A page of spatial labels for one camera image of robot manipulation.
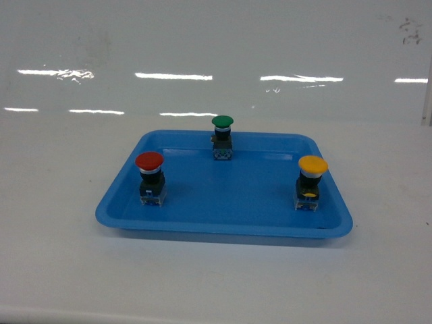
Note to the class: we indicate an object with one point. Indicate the yellow mushroom push button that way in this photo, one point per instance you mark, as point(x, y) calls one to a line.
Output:
point(307, 193)

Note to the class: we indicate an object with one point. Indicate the red mushroom push button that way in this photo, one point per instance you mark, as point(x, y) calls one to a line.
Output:
point(152, 187)

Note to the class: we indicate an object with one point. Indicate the blue plastic tray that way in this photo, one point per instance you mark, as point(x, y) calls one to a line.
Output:
point(250, 195)

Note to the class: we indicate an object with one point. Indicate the green mushroom push button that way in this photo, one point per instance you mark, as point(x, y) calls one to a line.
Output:
point(221, 139)

